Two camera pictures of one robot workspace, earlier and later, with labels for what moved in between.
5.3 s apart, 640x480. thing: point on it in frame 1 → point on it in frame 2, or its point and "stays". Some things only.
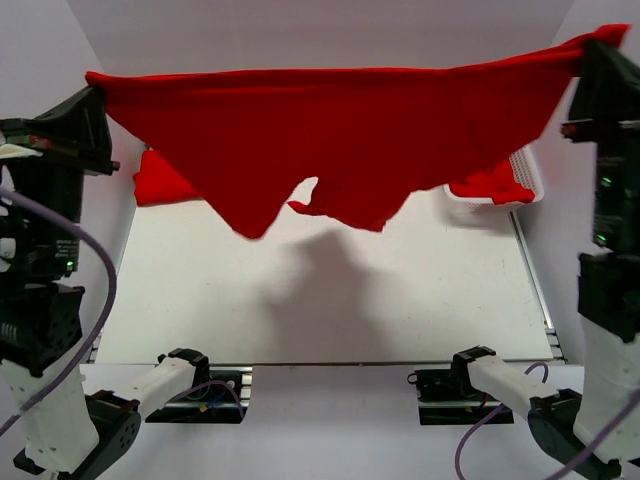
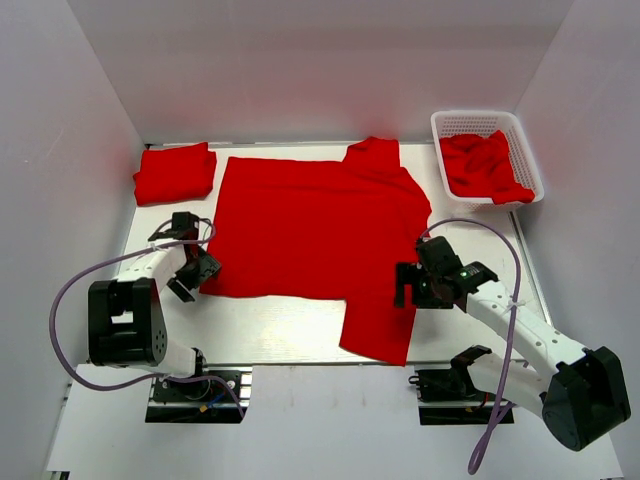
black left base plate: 223,399 stays
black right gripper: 607,129 → 407,286
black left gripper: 62,151 → 201,268
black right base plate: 448,396 stays
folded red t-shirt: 158,183 stays
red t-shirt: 241,140 → 327,230
